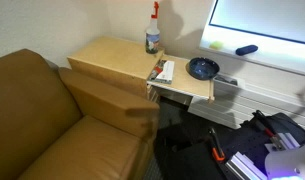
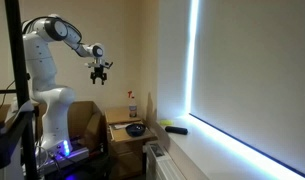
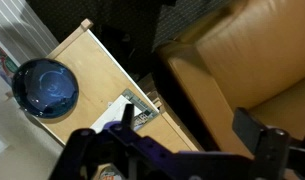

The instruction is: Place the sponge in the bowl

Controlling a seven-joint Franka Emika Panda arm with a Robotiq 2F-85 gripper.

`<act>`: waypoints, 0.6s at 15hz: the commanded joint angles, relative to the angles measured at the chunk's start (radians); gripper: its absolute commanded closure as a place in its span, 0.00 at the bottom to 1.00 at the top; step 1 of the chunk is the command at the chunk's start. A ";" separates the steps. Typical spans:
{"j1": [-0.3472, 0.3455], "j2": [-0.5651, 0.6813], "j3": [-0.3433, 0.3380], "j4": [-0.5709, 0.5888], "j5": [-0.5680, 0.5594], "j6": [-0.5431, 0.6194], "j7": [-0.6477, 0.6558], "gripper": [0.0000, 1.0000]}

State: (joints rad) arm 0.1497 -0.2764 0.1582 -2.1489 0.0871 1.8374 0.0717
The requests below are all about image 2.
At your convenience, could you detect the white window blind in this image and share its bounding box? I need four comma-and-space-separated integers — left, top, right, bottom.
190, 0, 305, 177

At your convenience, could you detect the spray bottle red nozzle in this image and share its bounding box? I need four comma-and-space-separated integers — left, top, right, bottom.
128, 91, 137, 118

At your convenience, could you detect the dark bowl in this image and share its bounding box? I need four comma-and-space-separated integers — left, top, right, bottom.
126, 123, 146, 137

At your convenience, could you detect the yellow-green sponge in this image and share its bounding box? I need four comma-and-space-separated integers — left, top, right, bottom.
160, 120, 173, 126

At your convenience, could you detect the white radiator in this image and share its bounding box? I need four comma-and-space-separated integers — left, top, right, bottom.
145, 141, 186, 180

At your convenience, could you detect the black cylindrical speaker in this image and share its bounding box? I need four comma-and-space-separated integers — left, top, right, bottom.
165, 126, 188, 135

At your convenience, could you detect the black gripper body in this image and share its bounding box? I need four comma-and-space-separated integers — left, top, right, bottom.
90, 67, 107, 80

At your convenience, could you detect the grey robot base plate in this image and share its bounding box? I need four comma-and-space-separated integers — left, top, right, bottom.
35, 147, 89, 175

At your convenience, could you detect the black metal stand frame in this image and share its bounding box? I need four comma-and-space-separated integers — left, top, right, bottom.
0, 0, 38, 180

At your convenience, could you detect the wooden bedside cabinet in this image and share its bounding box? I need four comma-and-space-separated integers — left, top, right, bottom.
105, 107, 155, 180

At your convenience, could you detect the large cardboard box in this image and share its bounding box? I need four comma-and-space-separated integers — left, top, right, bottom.
0, 101, 103, 151

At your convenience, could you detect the white paper on cabinet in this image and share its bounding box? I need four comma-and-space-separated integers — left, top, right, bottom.
112, 123, 133, 130

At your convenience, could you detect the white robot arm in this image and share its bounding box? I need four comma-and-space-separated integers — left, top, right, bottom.
22, 14, 112, 156

